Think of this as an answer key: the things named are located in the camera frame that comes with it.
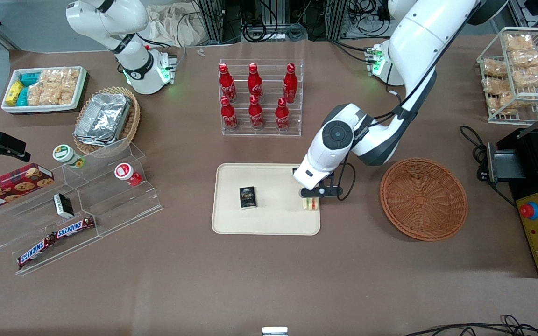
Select beige plastic tray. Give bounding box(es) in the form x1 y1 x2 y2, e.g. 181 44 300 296
212 163 321 236

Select round brown wicker basket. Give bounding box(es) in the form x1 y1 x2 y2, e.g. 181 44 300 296
380 158 468 242

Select oval tan wicker basket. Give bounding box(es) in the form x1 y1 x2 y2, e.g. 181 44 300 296
73 86 141 157

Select red cookie box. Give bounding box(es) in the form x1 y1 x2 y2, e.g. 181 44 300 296
0 163 55 214

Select white rectangular snack bin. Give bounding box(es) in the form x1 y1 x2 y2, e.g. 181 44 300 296
1 66 87 115

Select green lid yogurt cup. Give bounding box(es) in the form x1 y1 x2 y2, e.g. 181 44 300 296
53 144 86 169

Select yellow snack packet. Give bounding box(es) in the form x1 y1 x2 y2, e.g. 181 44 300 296
5 80 24 106

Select clear rice cracker bag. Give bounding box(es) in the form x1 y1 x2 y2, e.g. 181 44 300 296
54 69 81 105
27 70 57 106

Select small black card box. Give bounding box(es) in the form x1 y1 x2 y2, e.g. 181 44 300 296
239 186 256 209

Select small black white box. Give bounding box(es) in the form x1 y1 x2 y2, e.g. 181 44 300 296
53 193 75 219

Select red cola bottle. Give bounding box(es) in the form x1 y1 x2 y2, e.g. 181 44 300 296
220 96 240 131
248 63 264 104
283 63 298 104
275 97 291 132
218 63 237 104
248 95 265 130

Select stacked aluminium foil containers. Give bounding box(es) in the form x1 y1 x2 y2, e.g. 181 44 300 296
74 93 132 147

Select Snickers chocolate bar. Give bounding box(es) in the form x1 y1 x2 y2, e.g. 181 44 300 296
52 217 96 240
17 233 57 270

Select clear acrylic stepped shelf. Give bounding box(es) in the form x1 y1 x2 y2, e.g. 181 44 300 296
0 138 164 277

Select red lid yogurt cup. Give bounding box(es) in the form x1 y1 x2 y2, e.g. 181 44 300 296
114 163 142 187

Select clear acrylic bottle rack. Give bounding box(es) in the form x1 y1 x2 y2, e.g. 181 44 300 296
219 59 304 137

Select crumpled white cloth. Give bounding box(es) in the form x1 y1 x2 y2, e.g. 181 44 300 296
145 4 204 47

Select grey black power block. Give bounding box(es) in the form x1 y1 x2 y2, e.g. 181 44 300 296
486 141 527 183

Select clear bagged fried snack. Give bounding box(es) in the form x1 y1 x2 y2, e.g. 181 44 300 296
486 91 518 115
505 34 535 53
483 60 508 78
514 65 538 89
481 77 512 94
510 49 538 69

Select black machine yellow panel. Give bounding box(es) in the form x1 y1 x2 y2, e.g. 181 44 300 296
486 104 538 278

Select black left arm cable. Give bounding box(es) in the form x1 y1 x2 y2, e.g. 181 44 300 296
337 0 482 202

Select black machine power cable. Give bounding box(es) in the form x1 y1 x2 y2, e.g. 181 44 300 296
460 125 517 209

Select aluminium frame with cables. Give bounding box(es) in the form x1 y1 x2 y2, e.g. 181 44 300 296
194 0 391 43

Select black floor cable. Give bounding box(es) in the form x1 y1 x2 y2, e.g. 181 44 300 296
402 315 538 336

